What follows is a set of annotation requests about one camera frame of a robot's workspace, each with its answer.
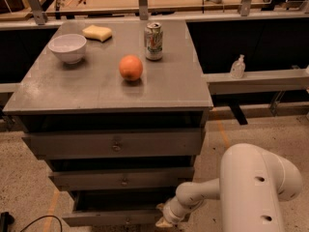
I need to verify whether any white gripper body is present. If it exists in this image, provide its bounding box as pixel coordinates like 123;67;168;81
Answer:
162;197;186;224

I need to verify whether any grey bottom drawer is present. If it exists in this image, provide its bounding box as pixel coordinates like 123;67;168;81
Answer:
63;188;175;227

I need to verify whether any grey drawer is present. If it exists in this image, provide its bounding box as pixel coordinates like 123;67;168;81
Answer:
49;167;194;191
22;129;205;160
63;188;175;227

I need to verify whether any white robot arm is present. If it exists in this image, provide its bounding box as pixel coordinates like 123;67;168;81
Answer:
155;143;303;232

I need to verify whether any grey middle drawer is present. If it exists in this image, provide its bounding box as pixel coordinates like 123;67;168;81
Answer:
49;167;194;191

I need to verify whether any grey top drawer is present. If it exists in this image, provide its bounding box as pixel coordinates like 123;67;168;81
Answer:
22;129;205;160

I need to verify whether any grey drawer cabinet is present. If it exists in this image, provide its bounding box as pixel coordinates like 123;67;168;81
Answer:
2;18;214;208

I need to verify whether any orange fruit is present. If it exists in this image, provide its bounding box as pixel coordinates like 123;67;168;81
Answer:
119;55;143;81

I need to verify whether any black floor device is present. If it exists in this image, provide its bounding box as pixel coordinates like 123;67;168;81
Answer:
0;212;14;232

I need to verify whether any clear sanitizer bottle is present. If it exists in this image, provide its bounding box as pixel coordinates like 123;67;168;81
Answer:
230;54;245;79

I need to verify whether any soda can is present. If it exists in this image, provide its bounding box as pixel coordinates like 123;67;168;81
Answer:
144;22;163;61

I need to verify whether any yellow sponge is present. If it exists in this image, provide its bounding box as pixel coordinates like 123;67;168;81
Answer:
82;25;112;43

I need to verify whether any white bowl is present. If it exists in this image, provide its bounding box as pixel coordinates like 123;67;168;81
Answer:
47;34;87;64

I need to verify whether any wooden workbench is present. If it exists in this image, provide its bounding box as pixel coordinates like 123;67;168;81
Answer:
0;0;309;24

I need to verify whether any black cable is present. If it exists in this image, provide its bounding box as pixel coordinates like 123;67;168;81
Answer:
19;215;63;232

